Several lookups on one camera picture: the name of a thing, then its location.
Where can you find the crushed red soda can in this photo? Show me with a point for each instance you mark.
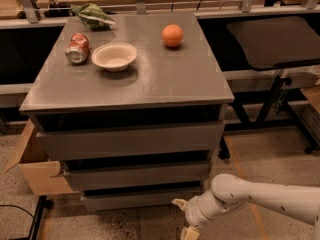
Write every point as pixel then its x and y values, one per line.
pixel 78 49

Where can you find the green chip bag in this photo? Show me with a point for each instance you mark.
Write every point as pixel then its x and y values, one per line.
pixel 93 16

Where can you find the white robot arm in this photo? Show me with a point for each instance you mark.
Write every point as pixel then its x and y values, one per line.
pixel 299 202

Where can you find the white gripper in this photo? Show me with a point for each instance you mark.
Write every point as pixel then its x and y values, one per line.
pixel 193 210

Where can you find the dark side table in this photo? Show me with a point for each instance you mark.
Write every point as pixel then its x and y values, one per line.
pixel 282 43

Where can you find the grey drawer cabinet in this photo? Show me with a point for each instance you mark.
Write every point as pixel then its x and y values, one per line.
pixel 163 86

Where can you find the grey drawer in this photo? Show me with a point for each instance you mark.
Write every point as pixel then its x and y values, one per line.
pixel 138 199
pixel 139 175
pixel 159 139

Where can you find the grey top drawer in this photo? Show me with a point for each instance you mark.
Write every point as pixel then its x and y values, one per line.
pixel 159 139

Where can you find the white paper bowl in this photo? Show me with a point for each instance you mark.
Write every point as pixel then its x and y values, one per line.
pixel 114 57

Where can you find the brown cardboard box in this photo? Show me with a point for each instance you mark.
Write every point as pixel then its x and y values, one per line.
pixel 43 175

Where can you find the grey bottom drawer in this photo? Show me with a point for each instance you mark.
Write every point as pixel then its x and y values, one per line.
pixel 138 199

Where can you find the orange fruit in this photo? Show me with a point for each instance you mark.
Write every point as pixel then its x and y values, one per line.
pixel 172 35

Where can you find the grey middle drawer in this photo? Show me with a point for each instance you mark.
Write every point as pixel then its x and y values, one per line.
pixel 139 175

